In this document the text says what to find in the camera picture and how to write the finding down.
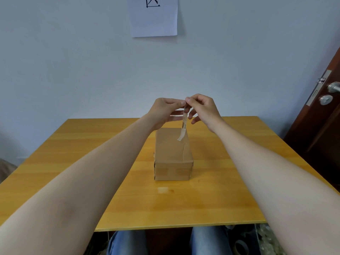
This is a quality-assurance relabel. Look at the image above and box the person's right hand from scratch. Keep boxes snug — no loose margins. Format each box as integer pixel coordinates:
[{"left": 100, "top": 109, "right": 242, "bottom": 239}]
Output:
[{"left": 185, "top": 94, "right": 226, "bottom": 133}]

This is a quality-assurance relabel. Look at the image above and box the person's left hand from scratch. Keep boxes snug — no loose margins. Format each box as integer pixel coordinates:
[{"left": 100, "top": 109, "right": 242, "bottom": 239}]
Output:
[{"left": 147, "top": 97, "right": 187, "bottom": 130}]

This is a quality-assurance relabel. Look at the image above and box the white shipping label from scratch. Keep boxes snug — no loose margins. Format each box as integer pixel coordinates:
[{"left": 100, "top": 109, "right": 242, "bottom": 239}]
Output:
[{"left": 177, "top": 104, "right": 189, "bottom": 142}]

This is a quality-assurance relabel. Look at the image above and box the brown cardboard box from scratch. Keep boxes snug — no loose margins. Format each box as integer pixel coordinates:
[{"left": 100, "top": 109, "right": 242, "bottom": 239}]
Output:
[{"left": 154, "top": 127, "right": 194, "bottom": 181}]

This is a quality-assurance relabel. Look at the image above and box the person's right forearm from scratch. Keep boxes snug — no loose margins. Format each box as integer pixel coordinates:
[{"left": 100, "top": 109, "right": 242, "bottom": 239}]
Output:
[{"left": 210, "top": 118, "right": 340, "bottom": 255}]

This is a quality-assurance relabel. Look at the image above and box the person's left forearm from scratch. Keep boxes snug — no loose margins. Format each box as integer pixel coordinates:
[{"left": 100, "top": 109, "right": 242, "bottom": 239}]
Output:
[{"left": 0, "top": 114, "right": 160, "bottom": 255}]

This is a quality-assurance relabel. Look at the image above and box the person's right leg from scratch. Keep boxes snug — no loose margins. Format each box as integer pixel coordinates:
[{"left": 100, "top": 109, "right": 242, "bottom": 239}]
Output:
[{"left": 189, "top": 225, "right": 234, "bottom": 255}]

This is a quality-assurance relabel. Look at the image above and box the person's leg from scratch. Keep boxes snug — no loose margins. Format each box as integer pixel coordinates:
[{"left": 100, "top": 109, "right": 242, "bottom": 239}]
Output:
[
  {"left": 106, "top": 230, "right": 149, "bottom": 255},
  {"left": 189, "top": 225, "right": 234, "bottom": 255}
]

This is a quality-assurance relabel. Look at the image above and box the person's left leg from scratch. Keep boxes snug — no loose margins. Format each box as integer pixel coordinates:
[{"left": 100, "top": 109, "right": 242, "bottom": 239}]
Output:
[{"left": 106, "top": 230, "right": 149, "bottom": 255}]

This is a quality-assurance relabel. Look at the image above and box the silver door latch plate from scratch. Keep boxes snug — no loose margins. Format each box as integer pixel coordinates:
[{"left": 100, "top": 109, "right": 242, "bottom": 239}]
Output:
[{"left": 306, "top": 69, "right": 333, "bottom": 107}]

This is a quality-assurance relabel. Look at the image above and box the dark brown wooden door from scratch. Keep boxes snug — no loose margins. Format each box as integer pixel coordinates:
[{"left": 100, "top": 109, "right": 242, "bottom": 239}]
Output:
[{"left": 283, "top": 46, "right": 340, "bottom": 193}]

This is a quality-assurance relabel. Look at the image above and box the silver round lock knob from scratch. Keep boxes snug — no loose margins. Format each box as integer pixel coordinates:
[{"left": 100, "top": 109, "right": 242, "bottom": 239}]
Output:
[{"left": 319, "top": 94, "right": 334, "bottom": 106}]

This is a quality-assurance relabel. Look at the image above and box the brown tape roll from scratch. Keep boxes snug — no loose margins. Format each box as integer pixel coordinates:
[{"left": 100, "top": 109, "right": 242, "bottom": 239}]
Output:
[{"left": 233, "top": 239, "right": 249, "bottom": 255}]

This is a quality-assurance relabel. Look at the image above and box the clear bubble wrap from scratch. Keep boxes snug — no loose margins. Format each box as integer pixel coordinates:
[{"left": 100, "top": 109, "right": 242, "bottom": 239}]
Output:
[{"left": 255, "top": 223, "right": 287, "bottom": 255}]

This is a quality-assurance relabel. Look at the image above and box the white paper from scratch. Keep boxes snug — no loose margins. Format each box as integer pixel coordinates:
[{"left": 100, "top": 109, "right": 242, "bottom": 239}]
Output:
[{"left": 127, "top": 0, "right": 178, "bottom": 38}]

